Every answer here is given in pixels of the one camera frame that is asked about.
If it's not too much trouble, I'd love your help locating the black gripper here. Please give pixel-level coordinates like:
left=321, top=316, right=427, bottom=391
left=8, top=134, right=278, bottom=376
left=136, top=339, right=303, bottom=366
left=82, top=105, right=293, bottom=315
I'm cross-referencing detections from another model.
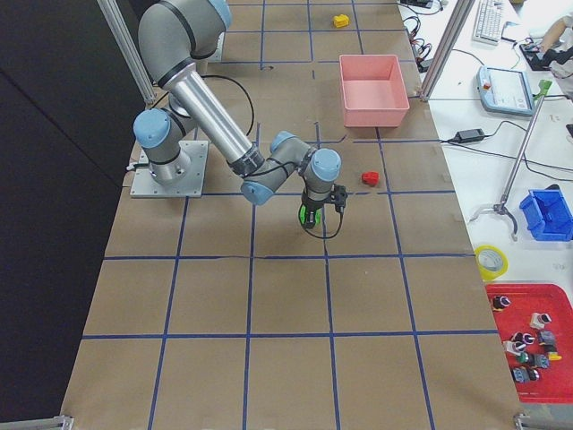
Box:
left=300, top=190, right=332, bottom=229

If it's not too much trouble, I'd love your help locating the green toy block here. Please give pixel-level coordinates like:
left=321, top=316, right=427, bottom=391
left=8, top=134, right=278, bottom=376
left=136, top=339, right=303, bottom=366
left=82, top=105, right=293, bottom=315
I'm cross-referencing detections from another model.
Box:
left=298, top=204, right=321, bottom=229

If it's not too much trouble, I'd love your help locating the red toy block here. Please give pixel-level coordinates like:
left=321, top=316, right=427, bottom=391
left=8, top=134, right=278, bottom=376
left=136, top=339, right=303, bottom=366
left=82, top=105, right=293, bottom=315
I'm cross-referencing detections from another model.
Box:
left=361, top=171, right=380, bottom=187

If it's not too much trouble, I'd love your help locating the yellow toy block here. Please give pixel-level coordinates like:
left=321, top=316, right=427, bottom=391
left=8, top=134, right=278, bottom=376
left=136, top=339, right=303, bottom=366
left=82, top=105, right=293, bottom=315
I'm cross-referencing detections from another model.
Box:
left=332, top=13, right=350, bottom=29

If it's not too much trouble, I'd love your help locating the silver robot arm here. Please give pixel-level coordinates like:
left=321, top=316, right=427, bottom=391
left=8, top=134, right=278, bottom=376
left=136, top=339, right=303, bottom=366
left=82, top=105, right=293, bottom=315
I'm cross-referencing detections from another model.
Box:
left=133, top=1, right=347, bottom=231

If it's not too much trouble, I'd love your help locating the pink plastic box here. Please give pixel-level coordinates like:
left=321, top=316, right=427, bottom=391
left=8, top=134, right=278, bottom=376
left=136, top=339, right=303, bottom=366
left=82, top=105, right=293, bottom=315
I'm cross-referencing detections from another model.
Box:
left=339, top=55, right=410, bottom=128

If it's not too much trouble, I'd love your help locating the black power adapter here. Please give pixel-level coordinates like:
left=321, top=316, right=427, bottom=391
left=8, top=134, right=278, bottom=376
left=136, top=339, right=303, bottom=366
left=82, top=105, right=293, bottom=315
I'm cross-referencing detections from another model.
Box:
left=453, top=128, right=485, bottom=143

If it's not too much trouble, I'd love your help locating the yellow tape roll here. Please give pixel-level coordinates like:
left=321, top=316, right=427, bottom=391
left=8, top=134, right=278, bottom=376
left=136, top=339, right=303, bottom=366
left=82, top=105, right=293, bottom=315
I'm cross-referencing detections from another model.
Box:
left=475, top=245, right=509, bottom=281

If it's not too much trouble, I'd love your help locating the teach pendant tablet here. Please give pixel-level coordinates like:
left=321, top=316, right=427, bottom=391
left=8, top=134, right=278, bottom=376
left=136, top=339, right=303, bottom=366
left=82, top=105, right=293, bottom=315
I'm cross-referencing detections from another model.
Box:
left=476, top=65, right=534, bottom=116

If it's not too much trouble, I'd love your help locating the blue storage bin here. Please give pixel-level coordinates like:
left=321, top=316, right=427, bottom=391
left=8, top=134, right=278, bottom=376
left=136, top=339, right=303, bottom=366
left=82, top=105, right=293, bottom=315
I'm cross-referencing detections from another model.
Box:
left=519, top=185, right=572, bottom=242

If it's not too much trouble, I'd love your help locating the red plastic tray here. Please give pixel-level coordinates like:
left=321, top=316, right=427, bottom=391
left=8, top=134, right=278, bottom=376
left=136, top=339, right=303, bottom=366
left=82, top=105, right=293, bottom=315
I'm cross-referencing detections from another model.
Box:
left=486, top=283, right=572, bottom=404

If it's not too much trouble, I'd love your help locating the white keyboard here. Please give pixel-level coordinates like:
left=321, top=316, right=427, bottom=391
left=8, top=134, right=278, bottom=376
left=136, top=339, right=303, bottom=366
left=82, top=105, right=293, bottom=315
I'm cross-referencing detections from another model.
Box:
left=472, top=0, right=504, bottom=46

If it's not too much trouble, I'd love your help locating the long reach grabber tool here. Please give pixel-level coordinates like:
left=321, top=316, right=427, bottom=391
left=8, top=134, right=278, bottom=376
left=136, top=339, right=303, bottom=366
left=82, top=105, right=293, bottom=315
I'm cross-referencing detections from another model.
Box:
left=469, top=80, right=552, bottom=242

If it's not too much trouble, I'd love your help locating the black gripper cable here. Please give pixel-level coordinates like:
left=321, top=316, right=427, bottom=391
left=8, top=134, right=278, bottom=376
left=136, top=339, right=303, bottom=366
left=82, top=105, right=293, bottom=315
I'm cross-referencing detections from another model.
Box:
left=308, top=183, right=350, bottom=239

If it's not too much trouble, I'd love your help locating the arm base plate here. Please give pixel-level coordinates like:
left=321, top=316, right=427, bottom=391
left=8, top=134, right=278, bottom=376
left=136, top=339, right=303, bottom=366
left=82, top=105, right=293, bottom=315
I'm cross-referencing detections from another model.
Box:
left=130, top=140, right=210, bottom=198
left=209, top=32, right=226, bottom=63

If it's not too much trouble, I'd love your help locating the aluminium frame post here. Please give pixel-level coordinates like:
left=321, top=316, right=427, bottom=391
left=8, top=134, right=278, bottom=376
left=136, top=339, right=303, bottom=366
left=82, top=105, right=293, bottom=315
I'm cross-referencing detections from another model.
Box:
left=419, top=0, right=475, bottom=102

